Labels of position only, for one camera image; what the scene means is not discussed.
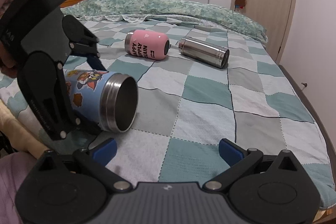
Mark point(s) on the blue cartoon sticker cup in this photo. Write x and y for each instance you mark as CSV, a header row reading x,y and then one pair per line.
x,y
109,99

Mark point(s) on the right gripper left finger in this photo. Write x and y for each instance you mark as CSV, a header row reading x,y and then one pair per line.
x,y
93,162

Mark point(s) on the checkered green white blanket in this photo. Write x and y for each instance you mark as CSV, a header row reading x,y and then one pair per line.
x,y
186,107

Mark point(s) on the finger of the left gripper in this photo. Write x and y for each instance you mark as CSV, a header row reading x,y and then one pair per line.
x,y
82,125
82,42

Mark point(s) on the green floral quilt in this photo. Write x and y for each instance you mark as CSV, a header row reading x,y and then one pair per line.
x,y
188,12

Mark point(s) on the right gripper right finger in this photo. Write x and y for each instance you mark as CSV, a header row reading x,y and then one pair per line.
x,y
241,163

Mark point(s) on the pink cup with text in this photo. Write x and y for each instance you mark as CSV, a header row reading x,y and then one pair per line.
x,y
147,44

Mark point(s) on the stainless steel cup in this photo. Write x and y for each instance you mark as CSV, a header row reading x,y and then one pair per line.
x,y
211,54

